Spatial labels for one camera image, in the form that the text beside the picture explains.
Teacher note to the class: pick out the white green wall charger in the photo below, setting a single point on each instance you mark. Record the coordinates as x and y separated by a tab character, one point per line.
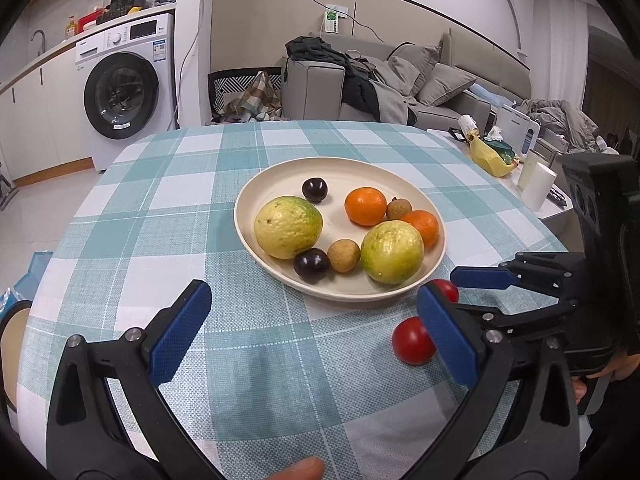
331	20

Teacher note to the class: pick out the curved metal faucet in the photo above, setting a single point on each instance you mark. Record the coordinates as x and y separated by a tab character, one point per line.
39	37

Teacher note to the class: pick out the white washing machine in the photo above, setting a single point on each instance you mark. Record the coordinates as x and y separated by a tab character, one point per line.
135	45

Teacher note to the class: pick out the dark clothes pile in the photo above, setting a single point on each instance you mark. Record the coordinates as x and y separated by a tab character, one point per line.
357	85

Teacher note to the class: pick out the red tomato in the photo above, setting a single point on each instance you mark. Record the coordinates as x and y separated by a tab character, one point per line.
446	290
412	341

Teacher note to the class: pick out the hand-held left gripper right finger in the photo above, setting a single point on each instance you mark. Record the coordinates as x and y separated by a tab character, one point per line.
447	337

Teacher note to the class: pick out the grey blanket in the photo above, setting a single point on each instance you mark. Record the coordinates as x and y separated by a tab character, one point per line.
392	97

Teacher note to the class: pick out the white kitchen base cabinet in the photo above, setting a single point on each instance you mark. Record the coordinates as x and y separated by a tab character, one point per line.
35	120

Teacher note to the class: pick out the white paper roll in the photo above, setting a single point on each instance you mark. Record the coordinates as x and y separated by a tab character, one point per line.
467	124
537	185

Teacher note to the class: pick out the grey clothes pile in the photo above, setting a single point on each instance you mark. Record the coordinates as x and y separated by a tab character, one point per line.
565	120

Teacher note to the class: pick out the dark purple plum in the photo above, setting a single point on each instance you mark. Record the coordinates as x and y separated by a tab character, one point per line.
315	190
311	265

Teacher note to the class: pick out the person's left hand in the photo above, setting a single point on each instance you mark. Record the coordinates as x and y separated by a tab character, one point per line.
300	469

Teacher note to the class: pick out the yellow plastic bag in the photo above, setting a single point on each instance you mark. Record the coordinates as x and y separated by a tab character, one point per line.
487	157

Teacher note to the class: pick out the orange mandarin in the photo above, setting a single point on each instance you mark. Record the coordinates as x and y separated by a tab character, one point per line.
365	206
425	227

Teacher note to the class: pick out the green yellow guava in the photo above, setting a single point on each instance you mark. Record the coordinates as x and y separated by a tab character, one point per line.
287	227
392	255

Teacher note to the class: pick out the black rice cooker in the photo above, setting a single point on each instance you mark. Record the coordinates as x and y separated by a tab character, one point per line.
129	1

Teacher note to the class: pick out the grey sofa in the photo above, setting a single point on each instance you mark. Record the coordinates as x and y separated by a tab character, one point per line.
315	90

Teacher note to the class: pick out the teal white checkered tablecloth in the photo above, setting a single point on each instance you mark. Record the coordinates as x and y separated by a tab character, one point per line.
175	210

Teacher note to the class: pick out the brown longan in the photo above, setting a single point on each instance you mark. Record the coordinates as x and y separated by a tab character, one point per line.
399	209
343	256

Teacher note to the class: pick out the plaid cloth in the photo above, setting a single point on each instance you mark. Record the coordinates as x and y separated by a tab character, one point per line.
255	97

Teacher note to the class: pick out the yellow bottle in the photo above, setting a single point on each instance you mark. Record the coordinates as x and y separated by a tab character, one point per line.
71	27

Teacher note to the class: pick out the person's right hand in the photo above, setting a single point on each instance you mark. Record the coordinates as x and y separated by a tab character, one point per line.
622	366

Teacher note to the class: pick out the blue plastic bag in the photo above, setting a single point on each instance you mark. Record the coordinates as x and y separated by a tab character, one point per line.
30	280

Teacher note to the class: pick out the wooden stool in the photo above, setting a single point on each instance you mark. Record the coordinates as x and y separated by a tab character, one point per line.
12	340

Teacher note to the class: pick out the white blue appliance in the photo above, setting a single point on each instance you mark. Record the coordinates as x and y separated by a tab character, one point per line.
515	127

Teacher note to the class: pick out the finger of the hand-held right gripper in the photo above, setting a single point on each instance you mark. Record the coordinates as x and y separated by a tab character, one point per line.
520	317
480	277

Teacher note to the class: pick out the black patterned laundry basket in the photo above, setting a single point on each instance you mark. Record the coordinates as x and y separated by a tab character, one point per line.
222	85

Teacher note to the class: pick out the grey sofa pillow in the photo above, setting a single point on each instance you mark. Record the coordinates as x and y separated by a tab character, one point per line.
445	85
412	67

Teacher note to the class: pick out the cream round plate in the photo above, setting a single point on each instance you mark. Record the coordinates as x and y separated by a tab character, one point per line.
340	180

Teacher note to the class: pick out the white tissue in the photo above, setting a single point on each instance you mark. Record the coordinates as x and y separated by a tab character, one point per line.
494	133

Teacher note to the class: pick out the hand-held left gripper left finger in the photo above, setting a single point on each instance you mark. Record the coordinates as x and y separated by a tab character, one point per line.
180	332

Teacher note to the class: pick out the red box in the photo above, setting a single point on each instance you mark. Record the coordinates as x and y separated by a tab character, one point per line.
90	20

